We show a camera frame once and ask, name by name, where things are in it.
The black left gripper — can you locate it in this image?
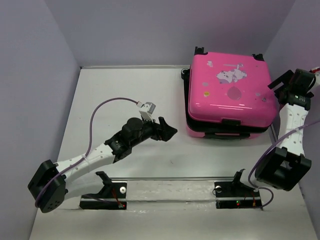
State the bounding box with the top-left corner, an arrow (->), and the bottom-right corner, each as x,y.
129,114 -> 177,148

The pink suitcase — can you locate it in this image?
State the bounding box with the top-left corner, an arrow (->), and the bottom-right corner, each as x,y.
181,46 -> 278,140

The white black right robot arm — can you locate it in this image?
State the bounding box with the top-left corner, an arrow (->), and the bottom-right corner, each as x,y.
230,67 -> 320,196

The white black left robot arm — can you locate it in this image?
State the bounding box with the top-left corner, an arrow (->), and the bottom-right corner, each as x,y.
27,117 -> 178,213

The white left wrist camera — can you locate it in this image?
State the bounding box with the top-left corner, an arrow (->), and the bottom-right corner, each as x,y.
137,102 -> 156,122

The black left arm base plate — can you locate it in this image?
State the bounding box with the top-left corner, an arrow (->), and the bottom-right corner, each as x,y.
79,181 -> 127,211

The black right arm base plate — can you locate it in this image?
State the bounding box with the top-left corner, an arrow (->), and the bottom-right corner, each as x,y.
212,181 -> 263,209

